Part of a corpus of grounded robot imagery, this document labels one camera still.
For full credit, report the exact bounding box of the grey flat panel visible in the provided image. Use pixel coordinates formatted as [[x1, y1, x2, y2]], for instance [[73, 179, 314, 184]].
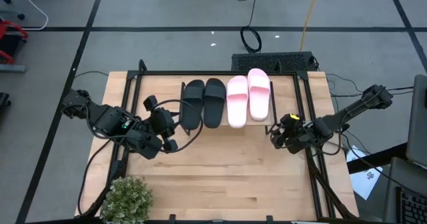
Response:
[[405, 73, 427, 170]]

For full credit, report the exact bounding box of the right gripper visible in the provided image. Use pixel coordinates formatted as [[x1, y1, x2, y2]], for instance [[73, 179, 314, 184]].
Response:
[[270, 113, 323, 155]]

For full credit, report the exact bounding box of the black floor beam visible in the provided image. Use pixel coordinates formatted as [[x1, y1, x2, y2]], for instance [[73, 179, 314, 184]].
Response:
[[346, 142, 410, 175]]

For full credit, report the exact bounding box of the potted green plant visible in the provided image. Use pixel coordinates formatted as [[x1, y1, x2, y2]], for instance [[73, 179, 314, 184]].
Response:
[[99, 175, 155, 224]]

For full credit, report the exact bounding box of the grey desk foot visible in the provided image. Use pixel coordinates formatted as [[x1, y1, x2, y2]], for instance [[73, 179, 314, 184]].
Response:
[[0, 63, 27, 73]]

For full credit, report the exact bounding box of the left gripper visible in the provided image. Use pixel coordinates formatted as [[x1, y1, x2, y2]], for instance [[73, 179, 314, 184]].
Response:
[[143, 95, 179, 153]]

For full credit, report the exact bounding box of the black slide sandal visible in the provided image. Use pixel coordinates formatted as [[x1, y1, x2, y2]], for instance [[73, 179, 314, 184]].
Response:
[[179, 79, 206, 131], [203, 77, 227, 129]]

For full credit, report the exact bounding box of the black computer tower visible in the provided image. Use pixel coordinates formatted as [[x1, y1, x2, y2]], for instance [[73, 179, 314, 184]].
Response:
[[231, 51, 317, 73]]

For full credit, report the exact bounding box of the black keyboard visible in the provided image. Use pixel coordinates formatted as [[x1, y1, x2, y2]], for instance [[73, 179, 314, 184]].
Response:
[[396, 186, 427, 224]]

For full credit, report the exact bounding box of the white paper sheet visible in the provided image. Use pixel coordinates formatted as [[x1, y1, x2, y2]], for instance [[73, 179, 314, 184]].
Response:
[[346, 145, 384, 201]]

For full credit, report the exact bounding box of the pink slide sandal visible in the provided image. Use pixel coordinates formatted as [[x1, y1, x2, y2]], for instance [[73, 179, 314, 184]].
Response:
[[226, 75, 250, 129], [247, 67, 272, 121]]

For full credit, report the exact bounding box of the white cable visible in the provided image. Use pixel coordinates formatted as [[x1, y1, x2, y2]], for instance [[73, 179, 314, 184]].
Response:
[[18, 0, 49, 31]]

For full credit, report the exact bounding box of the grey desk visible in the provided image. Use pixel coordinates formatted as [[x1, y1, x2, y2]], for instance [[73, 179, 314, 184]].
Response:
[[382, 156, 427, 224]]

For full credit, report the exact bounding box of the red and black cart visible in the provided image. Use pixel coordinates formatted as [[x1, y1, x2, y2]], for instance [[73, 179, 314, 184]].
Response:
[[0, 19, 29, 65]]

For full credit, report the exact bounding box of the black coiled cable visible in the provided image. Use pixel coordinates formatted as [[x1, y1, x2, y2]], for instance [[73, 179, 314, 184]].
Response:
[[239, 0, 264, 54]]

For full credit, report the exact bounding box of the yellow cable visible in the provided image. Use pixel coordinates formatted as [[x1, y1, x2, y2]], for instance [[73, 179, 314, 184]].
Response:
[[299, 0, 322, 51]]

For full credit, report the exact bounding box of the black metal rig frame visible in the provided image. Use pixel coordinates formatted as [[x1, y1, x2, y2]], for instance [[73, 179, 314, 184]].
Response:
[[75, 59, 360, 224]]

